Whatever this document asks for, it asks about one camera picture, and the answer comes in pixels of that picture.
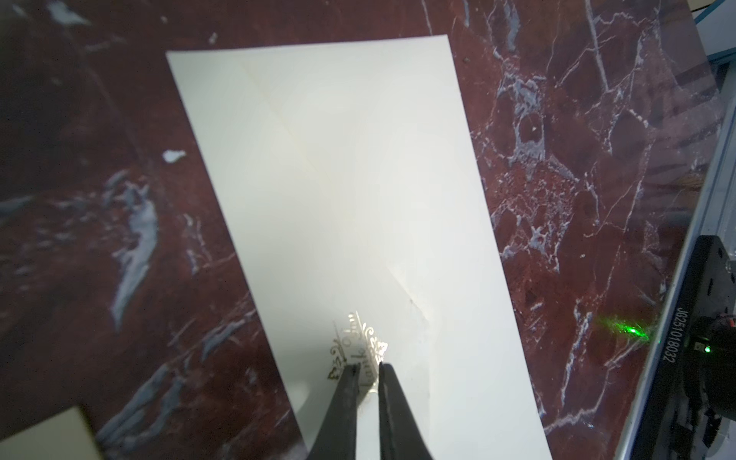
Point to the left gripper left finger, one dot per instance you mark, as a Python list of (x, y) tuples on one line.
[(336, 438)]

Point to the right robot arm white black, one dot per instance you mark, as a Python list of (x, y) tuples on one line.
[(692, 399)]

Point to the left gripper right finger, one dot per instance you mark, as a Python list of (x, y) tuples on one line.
[(399, 433)]

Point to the manila envelope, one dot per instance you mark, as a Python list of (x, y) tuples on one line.
[(348, 183), (66, 436)]

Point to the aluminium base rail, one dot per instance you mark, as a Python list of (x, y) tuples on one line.
[(704, 201)]

